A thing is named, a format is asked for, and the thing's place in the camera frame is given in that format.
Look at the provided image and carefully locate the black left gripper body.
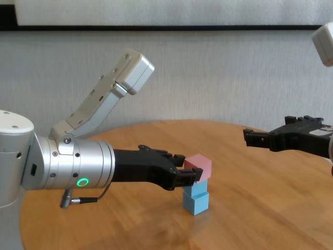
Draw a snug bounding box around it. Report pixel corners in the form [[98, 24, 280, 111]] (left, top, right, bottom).
[[112, 144, 179, 192]]

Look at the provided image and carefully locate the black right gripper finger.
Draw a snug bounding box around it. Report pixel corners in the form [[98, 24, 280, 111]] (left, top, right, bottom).
[[285, 115, 303, 126], [242, 128, 273, 151]]

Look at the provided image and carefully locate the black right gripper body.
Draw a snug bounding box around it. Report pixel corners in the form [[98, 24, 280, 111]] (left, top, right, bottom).
[[271, 115, 333, 159]]

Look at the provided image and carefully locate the white foam board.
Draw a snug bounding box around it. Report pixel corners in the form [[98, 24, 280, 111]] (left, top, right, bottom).
[[14, 0, 333, 27]]

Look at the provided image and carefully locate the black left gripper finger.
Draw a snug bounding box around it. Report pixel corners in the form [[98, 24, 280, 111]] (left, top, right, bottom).
[[173, 167, 204, 188], [161, 152, 186, 168]]

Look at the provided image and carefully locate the left arm cable with plug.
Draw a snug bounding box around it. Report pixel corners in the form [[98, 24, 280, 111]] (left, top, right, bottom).
[[59, 182, 113, 209]]

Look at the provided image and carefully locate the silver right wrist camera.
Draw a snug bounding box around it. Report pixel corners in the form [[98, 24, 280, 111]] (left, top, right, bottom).
[[311, 21, 333, 67]]

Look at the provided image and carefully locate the blue cube block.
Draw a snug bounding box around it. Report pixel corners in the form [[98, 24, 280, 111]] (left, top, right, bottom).
[[182, 191, 210, 217], [183, 179, 209, 197]]

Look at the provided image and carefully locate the pink cube block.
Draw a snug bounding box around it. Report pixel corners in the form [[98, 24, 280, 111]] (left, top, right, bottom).
[[184, 153, 213, 182]]

